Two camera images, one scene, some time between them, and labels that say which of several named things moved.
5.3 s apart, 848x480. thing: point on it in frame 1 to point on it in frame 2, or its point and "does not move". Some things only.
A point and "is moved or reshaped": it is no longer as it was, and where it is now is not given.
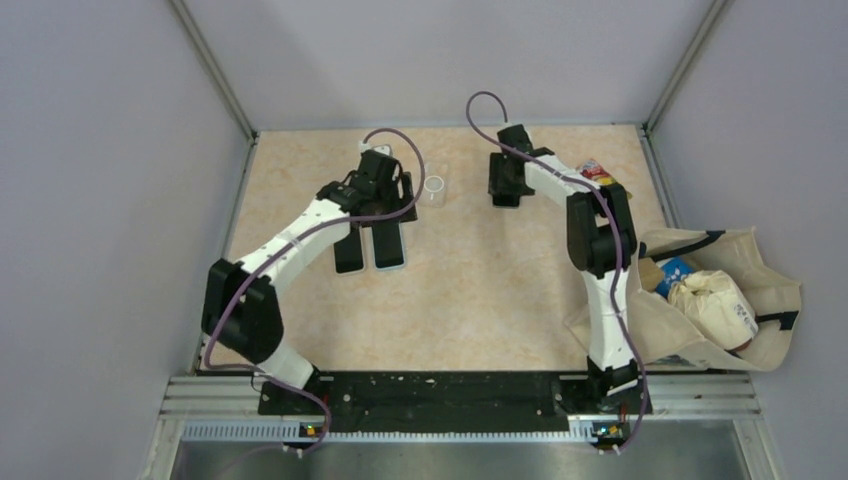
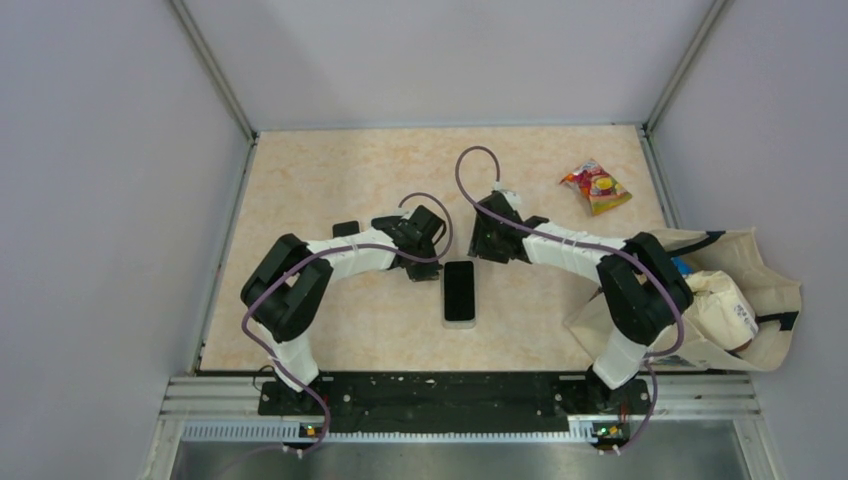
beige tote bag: [661, 335] does not move
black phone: [506, 200] is moved or reshaped
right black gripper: [497, 183] to [479, 246]
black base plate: [445, 398] does not move
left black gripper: [405, 188] to [426, 273]
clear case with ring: [434, 190] to [468, 324]
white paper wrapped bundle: [720, 308] does not move
